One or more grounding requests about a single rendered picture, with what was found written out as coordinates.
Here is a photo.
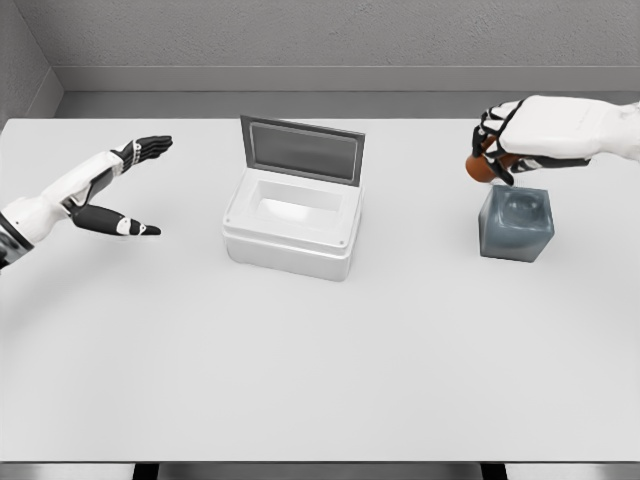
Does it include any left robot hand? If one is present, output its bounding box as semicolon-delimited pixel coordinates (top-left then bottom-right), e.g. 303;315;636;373
38;134;174;239

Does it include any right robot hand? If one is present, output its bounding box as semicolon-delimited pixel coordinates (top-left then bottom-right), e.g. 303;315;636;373
471;94;612;187

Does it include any brown rounded object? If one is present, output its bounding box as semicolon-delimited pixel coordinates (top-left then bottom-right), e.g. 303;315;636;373
464;138;521;184

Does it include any grey cube holder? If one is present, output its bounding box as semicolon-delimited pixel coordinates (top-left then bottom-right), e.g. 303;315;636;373
477;183;556;263

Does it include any white box with open lid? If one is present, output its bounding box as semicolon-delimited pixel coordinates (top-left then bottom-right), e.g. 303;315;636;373
221;114;367;284

